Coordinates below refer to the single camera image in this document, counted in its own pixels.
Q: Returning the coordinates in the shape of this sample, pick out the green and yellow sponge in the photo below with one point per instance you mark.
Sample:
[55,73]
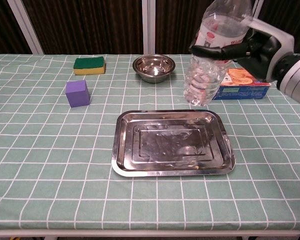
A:
[89,65]

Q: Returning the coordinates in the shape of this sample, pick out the purple foam cube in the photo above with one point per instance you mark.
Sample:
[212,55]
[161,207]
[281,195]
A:
[77,93]

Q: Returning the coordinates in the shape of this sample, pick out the transparent plastic water bottle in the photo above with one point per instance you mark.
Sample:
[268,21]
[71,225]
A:
[212,55]

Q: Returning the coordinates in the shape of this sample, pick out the stainless steel round bowl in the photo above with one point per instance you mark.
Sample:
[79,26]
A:
[153,68]

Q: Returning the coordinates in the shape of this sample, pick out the green checkered tablecloth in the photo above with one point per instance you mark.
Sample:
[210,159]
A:
[65,162]

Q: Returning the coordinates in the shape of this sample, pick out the white partition frame post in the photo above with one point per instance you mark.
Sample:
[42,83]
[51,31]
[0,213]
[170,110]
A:
[26,26]
[257,8]
[149,27]

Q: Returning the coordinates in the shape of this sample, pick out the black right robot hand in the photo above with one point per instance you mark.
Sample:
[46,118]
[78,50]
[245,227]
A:
[260,52]

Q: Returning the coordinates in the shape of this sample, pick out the blue orange cookie box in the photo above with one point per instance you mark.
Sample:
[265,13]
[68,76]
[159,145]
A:
[242,87]

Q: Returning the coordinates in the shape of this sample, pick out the stainless steel rectangular tray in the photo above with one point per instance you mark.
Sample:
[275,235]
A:
[170,145]

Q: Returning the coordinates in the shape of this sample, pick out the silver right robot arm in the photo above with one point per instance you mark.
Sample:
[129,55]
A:
[296,77]

